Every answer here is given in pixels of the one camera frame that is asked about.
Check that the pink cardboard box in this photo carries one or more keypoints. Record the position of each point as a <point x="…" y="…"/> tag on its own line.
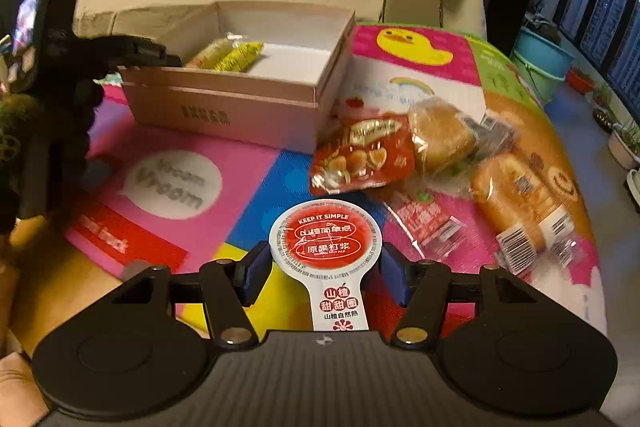
<point x="220" y="117"/>

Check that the white plant pot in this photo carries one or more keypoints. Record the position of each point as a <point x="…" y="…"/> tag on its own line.
<point x="622" y="149"/>

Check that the long bread packet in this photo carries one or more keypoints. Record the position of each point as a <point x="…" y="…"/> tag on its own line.
<point x="520" y="202"/>

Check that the small plant pot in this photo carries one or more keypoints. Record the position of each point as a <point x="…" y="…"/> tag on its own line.
<point x="602" y="104"/>

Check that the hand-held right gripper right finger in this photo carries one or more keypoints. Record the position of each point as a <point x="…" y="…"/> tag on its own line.
<point x="395" y="277"/>

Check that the round bun packet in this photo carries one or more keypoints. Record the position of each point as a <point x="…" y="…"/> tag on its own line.
<point x="442" y="134"/>

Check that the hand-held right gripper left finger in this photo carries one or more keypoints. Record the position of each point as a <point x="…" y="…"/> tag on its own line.
<point x="255" y="274"/>

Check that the red snack packet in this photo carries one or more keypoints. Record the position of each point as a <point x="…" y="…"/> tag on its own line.
<point x="360" y="152"/>

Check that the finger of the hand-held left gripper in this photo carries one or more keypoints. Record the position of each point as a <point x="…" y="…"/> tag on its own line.
<point x="140" y="52"/>

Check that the blue bucket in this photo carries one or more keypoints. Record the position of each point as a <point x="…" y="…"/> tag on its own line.
<point x="542" y="64"/>

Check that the yellow snack packet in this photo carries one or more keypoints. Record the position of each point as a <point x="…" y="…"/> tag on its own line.
<point x="239" y="56"/>

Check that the small clear red packet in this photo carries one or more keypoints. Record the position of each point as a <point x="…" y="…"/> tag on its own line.
<point x="425" y="222"/>

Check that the red lid snack cup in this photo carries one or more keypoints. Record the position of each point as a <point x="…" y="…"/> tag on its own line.
<point x="325" y="242"/>

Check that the red basin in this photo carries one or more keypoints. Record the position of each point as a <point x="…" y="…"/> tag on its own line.
<point x="581" y="81"/>

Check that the colourful play mat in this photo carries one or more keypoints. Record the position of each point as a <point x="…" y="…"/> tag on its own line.
<point x="280" y="187"/>

